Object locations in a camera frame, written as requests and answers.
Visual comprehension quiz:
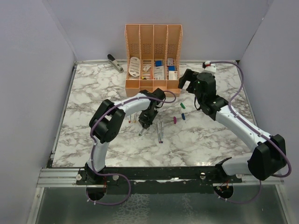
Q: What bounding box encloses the white pen magenta end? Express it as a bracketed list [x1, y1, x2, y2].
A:
[157, 121, 161, 143]

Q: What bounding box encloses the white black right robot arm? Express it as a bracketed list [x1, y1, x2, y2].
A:
[178, 69, 287, 182]

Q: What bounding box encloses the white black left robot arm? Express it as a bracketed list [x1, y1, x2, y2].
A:
[87, 88, 166, 184]

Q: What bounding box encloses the white pen blue end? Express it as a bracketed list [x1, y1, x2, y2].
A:
[160, 121, 164, 143]

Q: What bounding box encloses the white red staples box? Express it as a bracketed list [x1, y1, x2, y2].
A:
[168, 71, 178, 80]

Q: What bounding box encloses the blue eraser box upper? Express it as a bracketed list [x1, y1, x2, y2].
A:
[155, 60, 163, 67]

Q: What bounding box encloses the small white packet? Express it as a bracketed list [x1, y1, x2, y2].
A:
[142, 64, 151, 72]

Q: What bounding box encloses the orange plastic desk organizer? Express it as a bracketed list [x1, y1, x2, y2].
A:
[125, 24, 183, 97]

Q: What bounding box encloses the white oval label card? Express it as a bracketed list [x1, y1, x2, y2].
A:
[128, 56, 141, 77]

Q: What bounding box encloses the black grey stapler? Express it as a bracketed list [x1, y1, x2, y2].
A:
[107, 54, 123, 73]

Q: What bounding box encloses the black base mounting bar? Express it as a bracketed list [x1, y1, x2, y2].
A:
[76, 165, 241, 195]

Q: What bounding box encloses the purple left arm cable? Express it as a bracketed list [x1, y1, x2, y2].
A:
[90, 90, 176, 206]

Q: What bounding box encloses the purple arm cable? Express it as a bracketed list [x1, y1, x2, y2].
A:
[90, 90, 176, 206]
[211, 60, 292, 204]

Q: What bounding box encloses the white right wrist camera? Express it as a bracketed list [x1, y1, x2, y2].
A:
[202, 61, 217, 75]

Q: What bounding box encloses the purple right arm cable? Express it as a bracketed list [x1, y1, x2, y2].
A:
[211, 60, 292, 204]

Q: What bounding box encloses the aluminium table edge rail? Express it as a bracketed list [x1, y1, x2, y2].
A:
[26, 61, 77, 224]

